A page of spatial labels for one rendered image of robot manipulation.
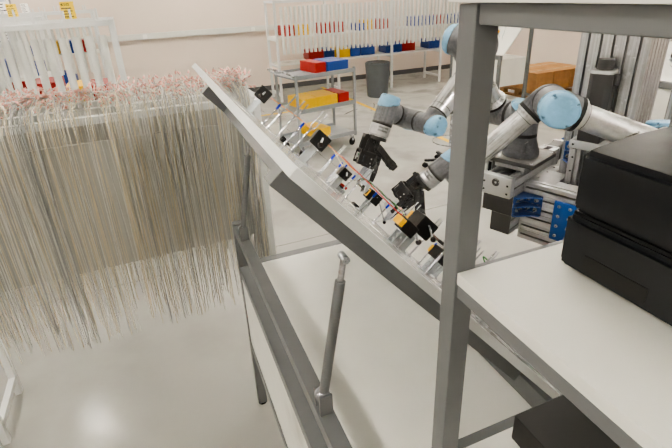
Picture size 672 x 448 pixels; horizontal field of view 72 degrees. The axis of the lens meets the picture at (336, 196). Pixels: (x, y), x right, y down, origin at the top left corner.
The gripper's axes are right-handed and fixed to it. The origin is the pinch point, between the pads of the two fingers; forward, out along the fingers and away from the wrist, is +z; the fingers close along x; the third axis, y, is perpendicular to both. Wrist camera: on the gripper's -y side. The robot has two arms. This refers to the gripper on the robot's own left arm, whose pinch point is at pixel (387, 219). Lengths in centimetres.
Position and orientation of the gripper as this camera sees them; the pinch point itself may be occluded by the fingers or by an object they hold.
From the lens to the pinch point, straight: 176.9
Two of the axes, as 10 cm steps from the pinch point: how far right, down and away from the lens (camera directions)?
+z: -7.0, 6.2, 3.5
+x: -5.3, -1.2, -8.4
